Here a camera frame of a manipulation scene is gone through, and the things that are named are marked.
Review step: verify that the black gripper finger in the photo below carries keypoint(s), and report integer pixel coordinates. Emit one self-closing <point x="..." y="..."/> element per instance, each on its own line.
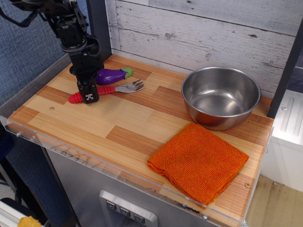
<point x="88" y="91"/>

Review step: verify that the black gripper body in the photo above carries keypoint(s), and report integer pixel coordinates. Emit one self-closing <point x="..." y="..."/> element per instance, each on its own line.
<point x="86" y="62"/>

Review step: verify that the red handled metal fork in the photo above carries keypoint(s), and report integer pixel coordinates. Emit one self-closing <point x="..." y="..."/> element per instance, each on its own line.
<point x="104" y="90"/>

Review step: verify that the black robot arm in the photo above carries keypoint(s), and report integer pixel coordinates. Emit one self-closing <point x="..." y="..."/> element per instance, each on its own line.
<point x="70" y="26"/>

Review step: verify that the orange knitted towel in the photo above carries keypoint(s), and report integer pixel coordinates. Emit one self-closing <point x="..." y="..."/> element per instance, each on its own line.
<point x="198" y="163"/>

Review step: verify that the purple toy eggplant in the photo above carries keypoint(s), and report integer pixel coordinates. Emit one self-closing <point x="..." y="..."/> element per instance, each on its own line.
<point x="109" y="76"/>

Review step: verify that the stainless steel cabinet front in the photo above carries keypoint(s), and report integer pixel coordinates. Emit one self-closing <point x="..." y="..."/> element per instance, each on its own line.
<point x="137" y="164"/>

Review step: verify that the silver button panel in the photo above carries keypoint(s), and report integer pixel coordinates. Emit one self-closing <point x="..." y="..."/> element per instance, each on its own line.
<point x="119" y="212"/>

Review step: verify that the stainless steel bowl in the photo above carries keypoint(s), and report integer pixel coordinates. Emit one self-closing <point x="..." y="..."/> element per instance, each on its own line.
<point x="220" y="98"/>

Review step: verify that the dark grey left post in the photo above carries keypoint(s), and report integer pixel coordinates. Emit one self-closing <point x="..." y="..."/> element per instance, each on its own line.
<point x="99" y="25"/>

